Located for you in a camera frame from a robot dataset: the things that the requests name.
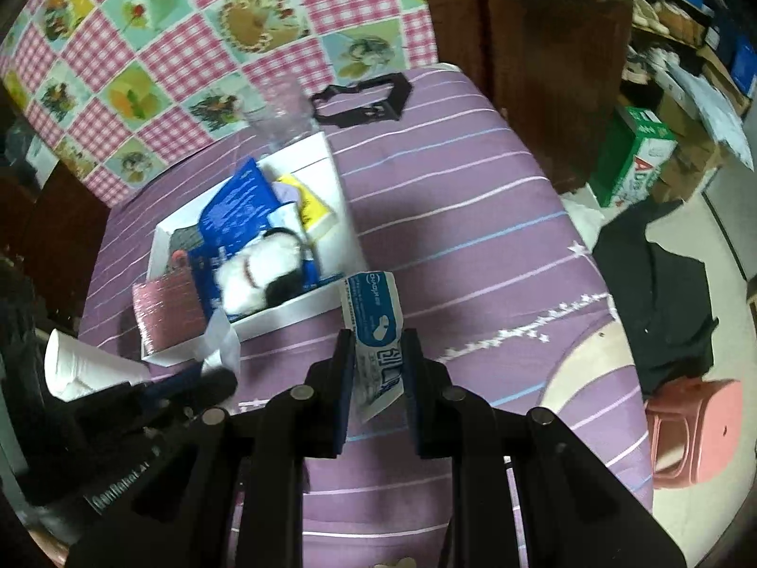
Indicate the clear glass cup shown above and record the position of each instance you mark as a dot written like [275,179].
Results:
[278,118]

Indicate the dark wooden cabinet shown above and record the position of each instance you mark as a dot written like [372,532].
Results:
[53,236]
[532,71]

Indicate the white rolled paper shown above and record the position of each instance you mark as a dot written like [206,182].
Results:
[77,361]

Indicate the panda plush toy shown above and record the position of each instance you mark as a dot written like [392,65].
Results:
[254,272]

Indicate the pink glitter sponge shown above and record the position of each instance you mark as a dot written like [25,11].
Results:
[165,307]

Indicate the white and blue wrapper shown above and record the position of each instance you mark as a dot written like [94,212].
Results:
[375,319]

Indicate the green and white carton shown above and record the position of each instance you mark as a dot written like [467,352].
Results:
[639,154]

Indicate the black plastic clamp stand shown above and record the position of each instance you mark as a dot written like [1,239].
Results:
[393,100]

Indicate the cluttered storage shelf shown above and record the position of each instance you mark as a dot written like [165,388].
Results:
[680,23]

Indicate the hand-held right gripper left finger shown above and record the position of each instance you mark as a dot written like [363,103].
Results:
[343,420]

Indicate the pink plastic stool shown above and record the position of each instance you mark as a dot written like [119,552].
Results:
[704,426]

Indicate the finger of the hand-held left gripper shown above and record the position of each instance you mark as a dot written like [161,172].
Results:
[201,389]

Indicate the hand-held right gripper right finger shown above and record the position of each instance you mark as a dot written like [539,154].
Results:
[414,414]

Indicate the black cloth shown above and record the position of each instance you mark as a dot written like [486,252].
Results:
[662,284]

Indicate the clear plastic film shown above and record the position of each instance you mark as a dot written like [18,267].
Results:
[223,340]

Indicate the grey plaid fabric pouch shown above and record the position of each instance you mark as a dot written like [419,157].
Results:
[183,239]

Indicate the white cardboard box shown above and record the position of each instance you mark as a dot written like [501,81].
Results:
[343,213]

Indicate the pink checkered printed cloth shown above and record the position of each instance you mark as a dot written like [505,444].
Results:
[148,41]

